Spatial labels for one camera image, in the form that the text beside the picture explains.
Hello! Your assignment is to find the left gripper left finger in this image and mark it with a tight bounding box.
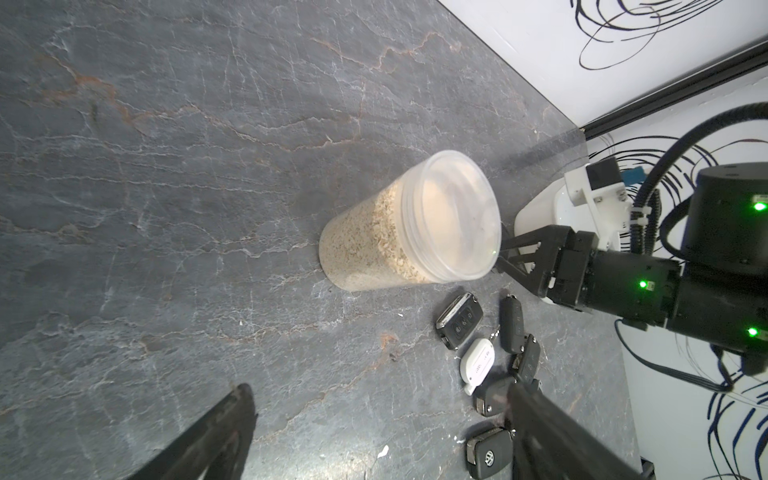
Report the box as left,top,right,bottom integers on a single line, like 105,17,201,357
131,383,258,479

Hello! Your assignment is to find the white key fob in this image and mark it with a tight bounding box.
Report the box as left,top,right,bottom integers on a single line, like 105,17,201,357
459,338,495,396

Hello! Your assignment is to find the black flip key middle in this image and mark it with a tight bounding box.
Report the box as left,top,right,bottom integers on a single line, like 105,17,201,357
511,334,541,384

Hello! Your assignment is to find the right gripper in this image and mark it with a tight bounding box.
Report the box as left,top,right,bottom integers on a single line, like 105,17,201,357
495,225,681,318

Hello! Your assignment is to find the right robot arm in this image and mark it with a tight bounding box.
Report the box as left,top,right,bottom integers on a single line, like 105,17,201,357
496,102,767,376

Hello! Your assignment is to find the black flip key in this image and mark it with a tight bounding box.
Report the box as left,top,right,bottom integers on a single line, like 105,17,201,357
511,334,541,384
498,295,525,354

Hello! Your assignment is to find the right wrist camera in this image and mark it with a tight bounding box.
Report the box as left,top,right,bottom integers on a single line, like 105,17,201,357
557,158,646,251

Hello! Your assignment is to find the black flip key upper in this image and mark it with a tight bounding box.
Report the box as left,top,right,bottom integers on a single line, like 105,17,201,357
498,295,525,354

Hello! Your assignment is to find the white storage box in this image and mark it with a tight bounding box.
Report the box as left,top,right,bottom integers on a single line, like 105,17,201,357
513,178,567,236

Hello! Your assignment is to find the black three-button key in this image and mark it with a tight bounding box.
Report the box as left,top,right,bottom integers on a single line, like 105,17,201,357
473,376,517,417

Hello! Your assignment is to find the black silver-edged key fob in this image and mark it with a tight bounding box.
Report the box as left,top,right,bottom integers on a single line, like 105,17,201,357
435,292,483,350

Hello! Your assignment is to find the black vw key lower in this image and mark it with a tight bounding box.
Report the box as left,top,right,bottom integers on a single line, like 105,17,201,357
465,427,514,479

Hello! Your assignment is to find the clear jar with grain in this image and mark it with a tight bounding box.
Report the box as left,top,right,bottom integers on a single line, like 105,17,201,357
319,150,502,292

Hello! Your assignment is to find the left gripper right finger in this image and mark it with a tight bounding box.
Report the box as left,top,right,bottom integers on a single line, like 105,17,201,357
506,383,641,479

